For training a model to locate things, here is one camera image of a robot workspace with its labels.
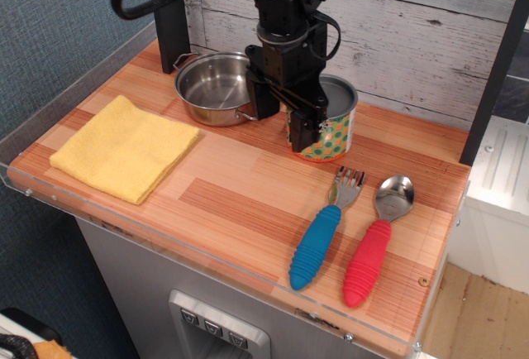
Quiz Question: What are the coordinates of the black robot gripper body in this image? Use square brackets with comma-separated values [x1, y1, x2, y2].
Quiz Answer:
[245, 22, 328, 109]

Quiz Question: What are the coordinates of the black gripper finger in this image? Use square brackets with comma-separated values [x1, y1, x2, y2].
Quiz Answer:
[245, 73, 280, 120]
[287, 104, 328, 152]

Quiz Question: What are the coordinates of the patterned tin can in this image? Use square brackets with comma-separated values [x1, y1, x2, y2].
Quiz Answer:
[294, 74, 358, 163]

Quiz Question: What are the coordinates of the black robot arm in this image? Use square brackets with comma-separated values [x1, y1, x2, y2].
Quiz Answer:
[245, 0, 332, 152]

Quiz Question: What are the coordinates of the stainless steel pot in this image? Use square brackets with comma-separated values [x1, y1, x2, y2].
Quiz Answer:
[173, 52, 257, 127]

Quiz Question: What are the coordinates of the yellow folded cloth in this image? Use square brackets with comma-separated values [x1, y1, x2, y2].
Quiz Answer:
[50, 95, 199, 205]

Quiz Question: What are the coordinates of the white ribbed appliance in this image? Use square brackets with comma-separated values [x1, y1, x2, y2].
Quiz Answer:
[447, 117, 528, 293]

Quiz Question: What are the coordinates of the silver dispenser panel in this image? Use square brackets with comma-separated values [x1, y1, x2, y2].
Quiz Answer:
[169, 290, 271, 358]

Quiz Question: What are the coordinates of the orange yellow object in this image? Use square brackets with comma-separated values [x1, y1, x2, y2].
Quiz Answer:
[33, 340, 73, 359]

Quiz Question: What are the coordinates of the red handled spoon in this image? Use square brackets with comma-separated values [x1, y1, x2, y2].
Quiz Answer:
[342, 175, 415, 308]

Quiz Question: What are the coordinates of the blue handled fork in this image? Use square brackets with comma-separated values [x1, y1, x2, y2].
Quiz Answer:
[288, 166, 365, 290]

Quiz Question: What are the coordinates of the dark vertical post right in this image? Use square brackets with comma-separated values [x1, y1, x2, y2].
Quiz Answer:
[460, 0, 528, 166]

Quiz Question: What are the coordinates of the clear acrylic guard rail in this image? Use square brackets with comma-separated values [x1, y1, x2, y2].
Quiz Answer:
[0, 73, 472, 359]

